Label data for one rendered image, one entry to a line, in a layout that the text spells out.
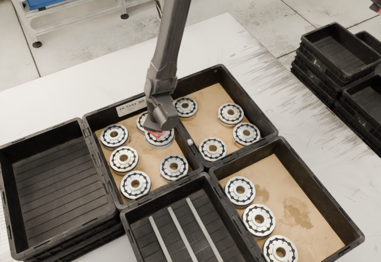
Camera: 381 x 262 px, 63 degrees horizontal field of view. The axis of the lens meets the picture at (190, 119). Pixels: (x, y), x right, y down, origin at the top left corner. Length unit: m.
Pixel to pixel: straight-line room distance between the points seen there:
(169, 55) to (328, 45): 1.59
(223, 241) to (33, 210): 0.63
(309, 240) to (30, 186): 0.94
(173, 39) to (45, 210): 0.71
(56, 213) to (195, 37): 1.15
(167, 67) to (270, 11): 2.55
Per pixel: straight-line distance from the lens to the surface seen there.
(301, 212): 1.12
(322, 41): 2.27
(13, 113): 1.63
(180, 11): 0.74
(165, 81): 0.86
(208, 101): 1.30
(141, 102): 1.22
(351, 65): 2.17
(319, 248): 1.10
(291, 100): 1.54
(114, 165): 1.13
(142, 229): 1.05
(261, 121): 1.17
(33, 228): 1.16
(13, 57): 3.08
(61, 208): 1.15
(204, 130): 1.21
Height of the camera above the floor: 1.83
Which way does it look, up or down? 54 degrees down
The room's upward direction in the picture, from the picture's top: straight up
